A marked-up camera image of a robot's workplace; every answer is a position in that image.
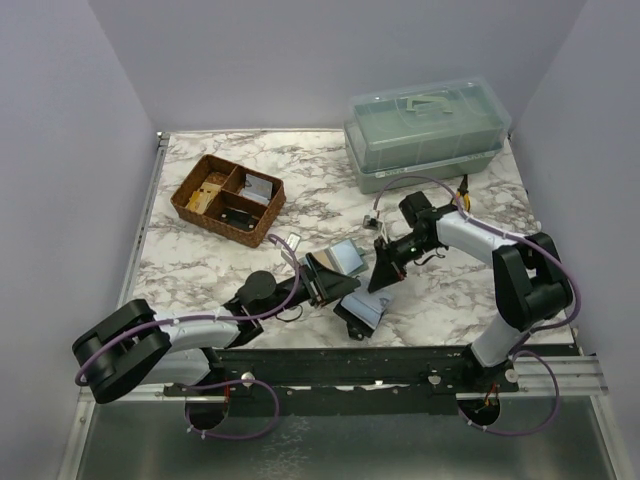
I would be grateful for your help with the green plastic storage box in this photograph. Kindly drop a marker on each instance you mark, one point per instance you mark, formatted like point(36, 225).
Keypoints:
point(441, 130)

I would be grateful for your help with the aluminium frame rail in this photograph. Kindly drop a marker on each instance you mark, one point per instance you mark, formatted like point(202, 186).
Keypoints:
point(139, 238)

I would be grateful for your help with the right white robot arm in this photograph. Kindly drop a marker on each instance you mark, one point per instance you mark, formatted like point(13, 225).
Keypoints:
point(531, 285)

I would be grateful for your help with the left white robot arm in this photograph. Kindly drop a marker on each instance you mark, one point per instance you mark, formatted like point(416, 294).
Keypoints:
point(119, 353)

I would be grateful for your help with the black leather card holder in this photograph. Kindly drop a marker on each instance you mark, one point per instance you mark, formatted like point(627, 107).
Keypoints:
point(363, 312)

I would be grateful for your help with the white VIP card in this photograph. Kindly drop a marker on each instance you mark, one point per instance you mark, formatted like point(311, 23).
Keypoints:
point(257, 189)

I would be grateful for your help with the black item in basket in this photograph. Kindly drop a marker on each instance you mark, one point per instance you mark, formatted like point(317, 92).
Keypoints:
point(238, 219)

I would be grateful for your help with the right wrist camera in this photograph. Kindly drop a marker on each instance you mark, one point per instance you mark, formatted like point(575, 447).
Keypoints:
point(373, 222)

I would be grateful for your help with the gold cards in basket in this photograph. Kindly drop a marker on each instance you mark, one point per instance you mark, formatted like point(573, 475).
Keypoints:
point(202, 197)

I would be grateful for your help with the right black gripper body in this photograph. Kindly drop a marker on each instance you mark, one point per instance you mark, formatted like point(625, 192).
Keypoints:
point(410, 247)

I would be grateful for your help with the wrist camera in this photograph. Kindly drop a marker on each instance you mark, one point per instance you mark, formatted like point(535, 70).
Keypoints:
point(292, 241)
point(373, 222)

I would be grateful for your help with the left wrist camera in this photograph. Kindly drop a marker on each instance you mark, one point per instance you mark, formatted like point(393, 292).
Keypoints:
point(292, 241)

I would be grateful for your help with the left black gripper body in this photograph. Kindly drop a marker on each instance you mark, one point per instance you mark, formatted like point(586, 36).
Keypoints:
point(306, 292)

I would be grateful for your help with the black metal base rail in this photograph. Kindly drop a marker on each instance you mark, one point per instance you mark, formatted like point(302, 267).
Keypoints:
point(352, 381)

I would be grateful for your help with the brown woven divided basket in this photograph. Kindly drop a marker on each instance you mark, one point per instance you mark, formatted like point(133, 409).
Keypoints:
point(230, 176)

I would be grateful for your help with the yellow handled pliers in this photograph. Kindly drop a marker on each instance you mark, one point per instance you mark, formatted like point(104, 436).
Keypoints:
point(462, 194)

